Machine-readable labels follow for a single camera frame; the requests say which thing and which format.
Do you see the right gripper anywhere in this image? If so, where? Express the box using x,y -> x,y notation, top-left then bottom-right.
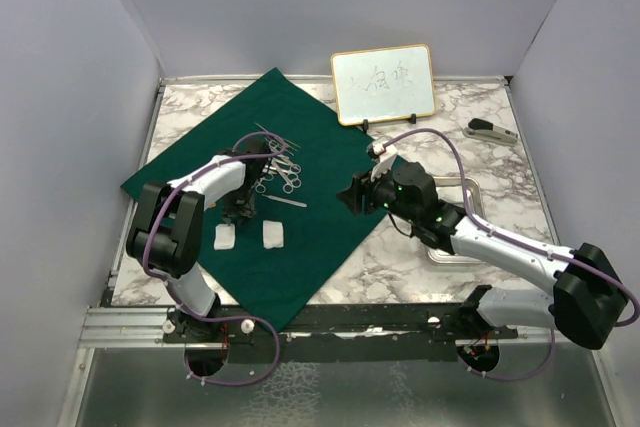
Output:
337,160 -> 419,225

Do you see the white gauze pad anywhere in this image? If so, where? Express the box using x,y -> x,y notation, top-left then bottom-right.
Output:
263,220 -> 284,250
213,224 -> 236,251

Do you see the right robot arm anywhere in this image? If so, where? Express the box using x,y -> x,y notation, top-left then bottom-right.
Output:
336,162 -> 630,350

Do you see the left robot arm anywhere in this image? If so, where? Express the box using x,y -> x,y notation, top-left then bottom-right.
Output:
125,137 -> 273,342

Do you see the green surgical cloth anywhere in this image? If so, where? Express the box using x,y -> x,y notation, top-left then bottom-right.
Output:
120,67 -> 424,333

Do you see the stainless steel tray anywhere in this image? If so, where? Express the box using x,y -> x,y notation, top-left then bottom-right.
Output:
426,176 -> 485,270

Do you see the black grey stapler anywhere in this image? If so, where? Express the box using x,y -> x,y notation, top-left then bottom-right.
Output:
462,118 -> 519,145

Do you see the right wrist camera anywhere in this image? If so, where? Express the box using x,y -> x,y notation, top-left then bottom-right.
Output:
367,139 -> 398,181

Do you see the steel scalpel handle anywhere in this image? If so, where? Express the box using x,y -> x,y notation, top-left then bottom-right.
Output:
264,194 -> 308,208

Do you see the white board with frame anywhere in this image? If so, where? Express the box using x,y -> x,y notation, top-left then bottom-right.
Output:
330,44 -> 437,126

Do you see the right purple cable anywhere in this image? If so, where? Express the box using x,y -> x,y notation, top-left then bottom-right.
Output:
379,128 -> 640,382

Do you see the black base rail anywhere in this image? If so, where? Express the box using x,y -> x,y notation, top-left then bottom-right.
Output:
163,302 -> 518,364

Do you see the aluminium extrusion rail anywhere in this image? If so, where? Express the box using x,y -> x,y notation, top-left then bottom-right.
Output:
79,307 -> 168,349

